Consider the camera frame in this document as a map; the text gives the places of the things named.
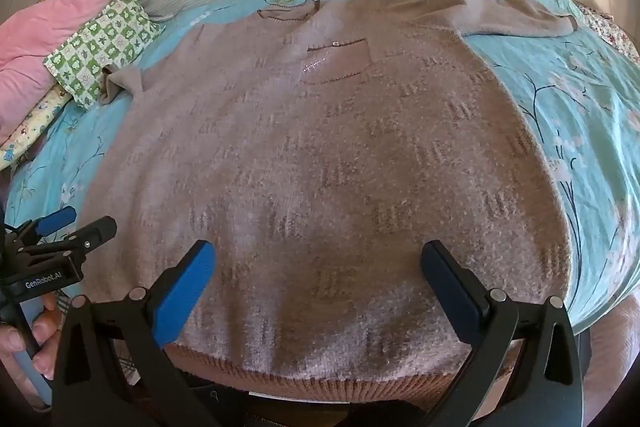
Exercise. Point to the beige knit sweater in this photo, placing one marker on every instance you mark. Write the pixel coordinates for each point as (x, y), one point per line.
(325, 157)

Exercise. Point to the floral print cloth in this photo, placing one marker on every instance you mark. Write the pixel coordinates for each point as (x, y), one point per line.
(610, 29)

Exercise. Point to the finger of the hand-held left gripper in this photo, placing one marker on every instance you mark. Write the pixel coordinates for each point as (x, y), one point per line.
(95, 232)
(56, 219)

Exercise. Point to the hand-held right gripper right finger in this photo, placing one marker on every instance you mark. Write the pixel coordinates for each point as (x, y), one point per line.
(450, 294)

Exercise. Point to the pink quilt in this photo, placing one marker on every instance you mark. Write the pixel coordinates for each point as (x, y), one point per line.
(50, 22)

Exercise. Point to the person's left hand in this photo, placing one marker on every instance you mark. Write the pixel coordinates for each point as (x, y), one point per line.
(42, 329)

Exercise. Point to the green patterned pillow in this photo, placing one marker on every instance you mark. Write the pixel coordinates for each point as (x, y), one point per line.
(100, 47)

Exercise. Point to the turquoise floral bed sheet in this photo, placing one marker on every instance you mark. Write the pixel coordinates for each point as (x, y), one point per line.
(575, 107)

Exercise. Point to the pale floral cloth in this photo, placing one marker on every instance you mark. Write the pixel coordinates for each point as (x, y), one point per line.
(30, 122)

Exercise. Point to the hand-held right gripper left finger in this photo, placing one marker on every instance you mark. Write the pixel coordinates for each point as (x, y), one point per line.
(185, 292)

